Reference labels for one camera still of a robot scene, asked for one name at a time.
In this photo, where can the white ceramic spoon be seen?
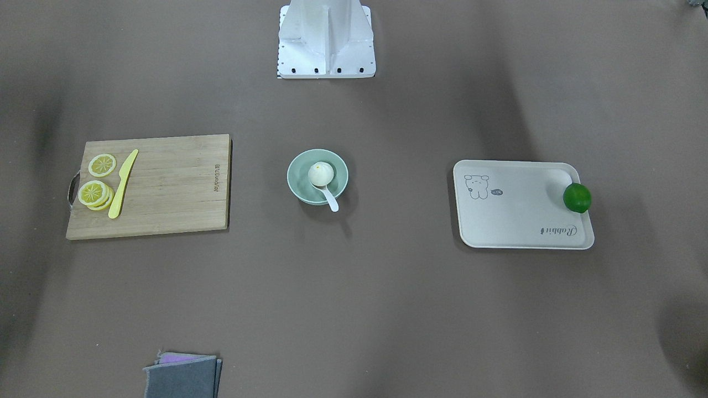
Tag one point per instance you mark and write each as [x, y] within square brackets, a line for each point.
[330, 199]

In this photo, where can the white steamed bun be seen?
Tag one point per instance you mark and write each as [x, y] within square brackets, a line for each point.
[321, 174]

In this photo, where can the mint green bowl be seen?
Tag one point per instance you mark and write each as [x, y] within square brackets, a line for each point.
[298, 180]

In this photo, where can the cream rabbit tray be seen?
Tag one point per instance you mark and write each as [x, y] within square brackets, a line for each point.
[518, 205]

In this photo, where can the wooden cutting board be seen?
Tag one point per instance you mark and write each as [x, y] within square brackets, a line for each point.
[177, 185]

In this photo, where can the green lime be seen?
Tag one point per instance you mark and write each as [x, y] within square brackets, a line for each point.
[577, 198]

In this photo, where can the yellow plastic knife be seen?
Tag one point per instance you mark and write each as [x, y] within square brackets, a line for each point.
[124, 174]

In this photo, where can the grey folded cloth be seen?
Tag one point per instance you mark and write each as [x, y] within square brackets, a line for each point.
[183, 375]

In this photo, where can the single lemon slice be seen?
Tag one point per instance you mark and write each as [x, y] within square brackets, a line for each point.
[102, 165]

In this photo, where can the stacked lemon slices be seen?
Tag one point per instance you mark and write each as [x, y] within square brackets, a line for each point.
[96, 195]

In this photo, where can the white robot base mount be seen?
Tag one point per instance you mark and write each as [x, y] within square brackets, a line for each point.
[325, 39]

